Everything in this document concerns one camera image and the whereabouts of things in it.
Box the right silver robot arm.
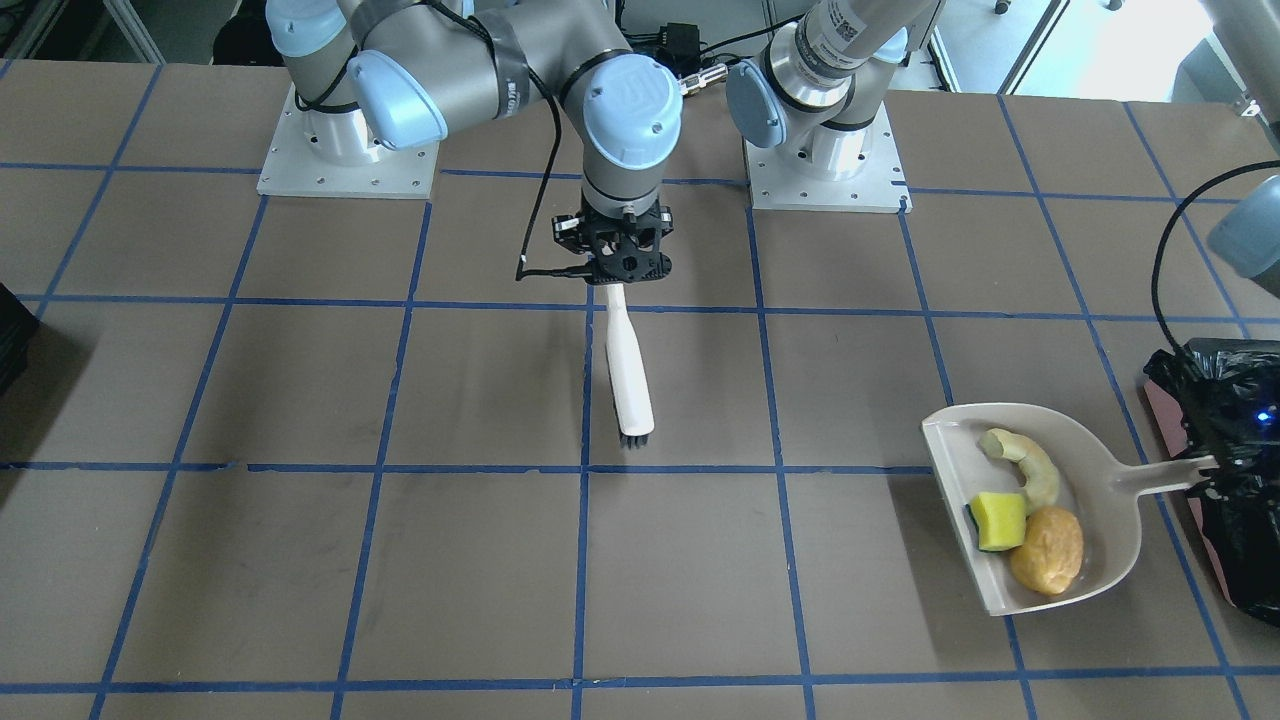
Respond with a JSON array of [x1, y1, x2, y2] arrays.
[[257, 1, 684, 284]]

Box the brown potato-like food scrap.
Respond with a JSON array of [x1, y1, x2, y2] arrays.
[[1009, 506, 1084, 597]]

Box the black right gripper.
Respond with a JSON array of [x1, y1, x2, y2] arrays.
[[552, 204, 675, 284]]

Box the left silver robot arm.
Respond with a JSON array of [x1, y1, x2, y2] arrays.
[[726, 1, 943, 181]]

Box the green yellow sponge piece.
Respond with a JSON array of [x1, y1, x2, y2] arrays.
[[966, 492, 1027, 553]]

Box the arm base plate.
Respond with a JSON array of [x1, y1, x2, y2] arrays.
[[257, 86, 438, 201], [742, 104, 913, 214]]

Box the white hand brush dark bristles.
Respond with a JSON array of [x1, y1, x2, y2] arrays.
[[604, 284, 657, 448]]

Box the pale yellow peel scrap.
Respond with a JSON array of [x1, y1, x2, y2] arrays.
[[978, 427, 1062, 512]]

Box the black bag lined bin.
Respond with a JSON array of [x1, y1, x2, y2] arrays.
[[1143, 338, 1279, 626]]

